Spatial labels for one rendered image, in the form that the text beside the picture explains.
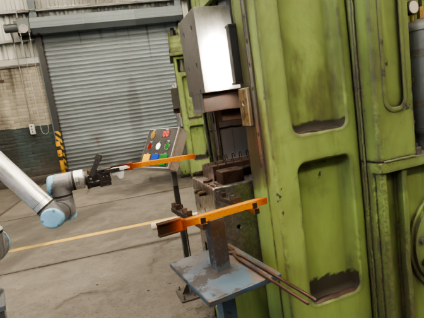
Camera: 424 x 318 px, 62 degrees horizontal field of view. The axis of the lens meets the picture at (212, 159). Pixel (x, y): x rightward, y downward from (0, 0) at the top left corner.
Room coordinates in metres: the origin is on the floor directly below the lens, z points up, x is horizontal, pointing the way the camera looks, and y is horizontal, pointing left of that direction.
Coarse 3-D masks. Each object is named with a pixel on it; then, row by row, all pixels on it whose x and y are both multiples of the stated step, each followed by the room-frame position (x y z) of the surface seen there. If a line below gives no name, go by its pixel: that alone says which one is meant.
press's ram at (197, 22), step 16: (192, 16) 1.76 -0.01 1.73; (208, 16) 1.76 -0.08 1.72; (224, 16) 1.78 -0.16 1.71; (192, 32) 1.79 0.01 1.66; (208, 32) 1.75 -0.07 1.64; (224, 32) 1.78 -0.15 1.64; (192, 48) 1.83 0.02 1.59; (208, 48) 1.75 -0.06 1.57; (224, 48) 1.77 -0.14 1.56; (192, 64) 1.87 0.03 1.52; (208, 64) 1.75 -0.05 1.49; (224, 64) 1.77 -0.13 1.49; (192, 80) 1.91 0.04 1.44; (208, 80) 1.74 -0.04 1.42; (224, 80) 1.77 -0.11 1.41; (192, 96) 1.97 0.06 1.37
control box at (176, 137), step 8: (168, 128) 2.33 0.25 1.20; (176, 128) 2.27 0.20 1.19; (160, 136) 2.36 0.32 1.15; (168, 136) 2.29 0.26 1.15; (176, 136) 2.23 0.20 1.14; (184, 136) 2.27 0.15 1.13; (152, 144) 2.39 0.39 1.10; (160, 144) 2.32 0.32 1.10; (176, 144) 2.22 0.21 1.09; (184, 144) 2.27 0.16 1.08; (144, 152) 2.43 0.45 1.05; (152, 152) 2.36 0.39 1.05; (160, 152) 2.29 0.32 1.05; (168, 152) 2.22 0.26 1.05; (176, 152) 2.22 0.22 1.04; (144, 168) 2.41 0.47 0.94; (152, 168) 2.32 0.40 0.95; (160, 168) 2.24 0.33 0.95; (168, 168) 2.17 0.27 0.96; (176, 168) 2.20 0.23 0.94
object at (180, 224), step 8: (256, 200) 1.27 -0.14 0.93; (264, 200) 1.28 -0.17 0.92; (224, 208) 1.23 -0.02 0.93; (232, 208) 1.22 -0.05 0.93; (240, 208) 1.24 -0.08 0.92; (248, 208) 1.25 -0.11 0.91; (192, 216) 1.18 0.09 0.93; (200, 216) 1.17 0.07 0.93; (208, 216) 1.18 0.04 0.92; (216, 216) 1.19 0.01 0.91; (160, 224) 1.12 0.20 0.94; (168, 224) 1.13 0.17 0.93; (176, 224) 1.14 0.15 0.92; (184, 224) 1.14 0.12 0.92; (192, 224) 1.16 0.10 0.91; (160, 232) 1.12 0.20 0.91; (168, 232) 1.13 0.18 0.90; (176, 232) 1.13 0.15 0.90
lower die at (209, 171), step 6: (222, 162) 1.85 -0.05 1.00; (228, 162) 1.85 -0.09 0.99; (240, 162) 1.83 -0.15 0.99; (246, 162) 1.84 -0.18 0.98; (204, 168) 1.93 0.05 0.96; (210, 168) 1.82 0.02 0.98; (216, 168) 1.79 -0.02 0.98; (204, 174) 1.94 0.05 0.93; (210, 174) 1.84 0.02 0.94; (246, 174) 1.84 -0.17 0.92; (216, 180) 1.79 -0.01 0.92
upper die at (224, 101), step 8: (200, 96) 1.82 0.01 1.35; (208, 96) 1.79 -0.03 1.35; (216, 96) 1.81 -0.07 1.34; (224, 96) 1.82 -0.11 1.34; (232, 96) 1.83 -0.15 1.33; (200, 104) 1.84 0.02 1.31; (208, 104) 1.79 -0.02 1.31; (216, 104) 1.80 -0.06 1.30; (224, 104) 1.82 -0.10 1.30; (232, 104) 1.83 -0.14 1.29; (200, 112) 1.86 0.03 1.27
